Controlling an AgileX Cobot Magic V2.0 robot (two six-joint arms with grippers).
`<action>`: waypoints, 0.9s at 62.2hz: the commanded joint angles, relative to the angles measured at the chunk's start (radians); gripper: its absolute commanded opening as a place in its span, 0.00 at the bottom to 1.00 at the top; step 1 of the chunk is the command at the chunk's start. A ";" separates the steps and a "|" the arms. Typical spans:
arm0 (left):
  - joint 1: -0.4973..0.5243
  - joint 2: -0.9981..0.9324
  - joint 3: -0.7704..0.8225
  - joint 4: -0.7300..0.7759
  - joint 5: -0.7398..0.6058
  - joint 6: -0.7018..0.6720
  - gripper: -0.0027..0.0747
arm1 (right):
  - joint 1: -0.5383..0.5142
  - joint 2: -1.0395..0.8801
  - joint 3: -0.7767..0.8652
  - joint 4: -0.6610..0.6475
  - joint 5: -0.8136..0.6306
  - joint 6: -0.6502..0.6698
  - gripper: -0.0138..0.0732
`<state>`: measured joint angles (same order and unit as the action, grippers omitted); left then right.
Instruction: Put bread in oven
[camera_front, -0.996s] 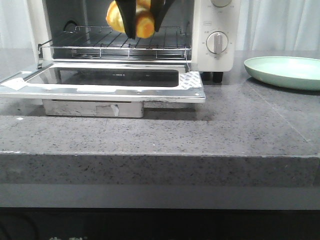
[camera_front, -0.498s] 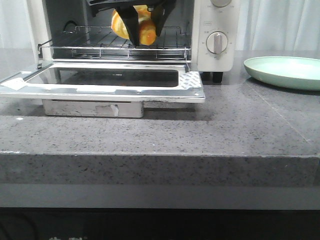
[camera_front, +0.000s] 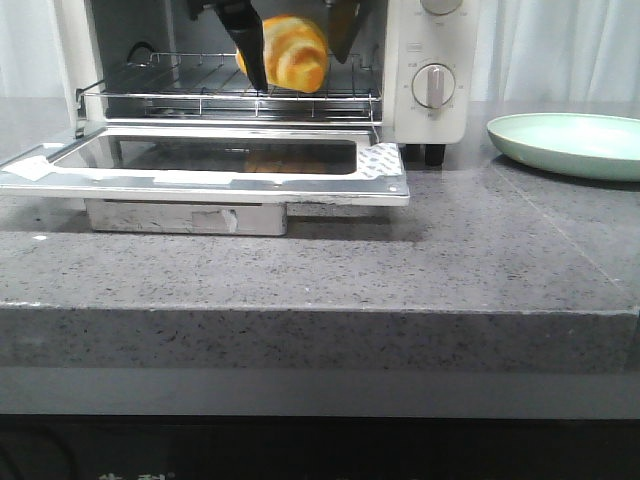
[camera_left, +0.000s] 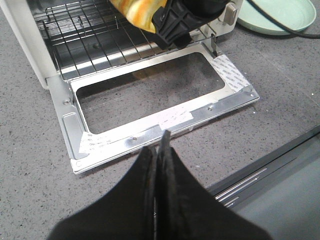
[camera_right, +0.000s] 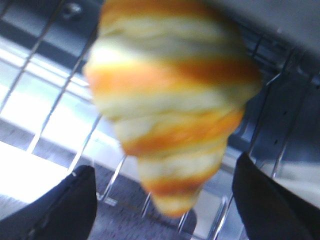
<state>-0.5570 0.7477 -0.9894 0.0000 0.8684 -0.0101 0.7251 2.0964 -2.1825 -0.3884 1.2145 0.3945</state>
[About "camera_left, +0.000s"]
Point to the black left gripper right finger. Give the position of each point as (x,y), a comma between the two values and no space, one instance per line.
(185,210)

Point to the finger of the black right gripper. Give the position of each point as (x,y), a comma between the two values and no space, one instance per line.
(174,22)

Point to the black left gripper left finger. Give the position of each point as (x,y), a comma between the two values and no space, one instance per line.
(126,212)

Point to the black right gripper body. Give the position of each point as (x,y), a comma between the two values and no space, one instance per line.
(206,7)

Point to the yellow striped croissant bread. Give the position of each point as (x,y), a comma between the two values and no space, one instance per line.
(139,12)

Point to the white Toshiba toaster oven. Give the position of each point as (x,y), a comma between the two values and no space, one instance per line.
(20,16)

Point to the lower beige timer knob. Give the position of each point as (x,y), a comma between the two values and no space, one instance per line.
(230,13)

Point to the light green plate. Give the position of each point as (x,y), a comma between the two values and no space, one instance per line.
(294,14)

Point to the grey cabinet drawer front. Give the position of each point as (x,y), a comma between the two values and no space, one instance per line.
(280,192)

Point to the metal wire oven rack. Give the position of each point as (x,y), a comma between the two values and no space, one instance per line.
(86,37)

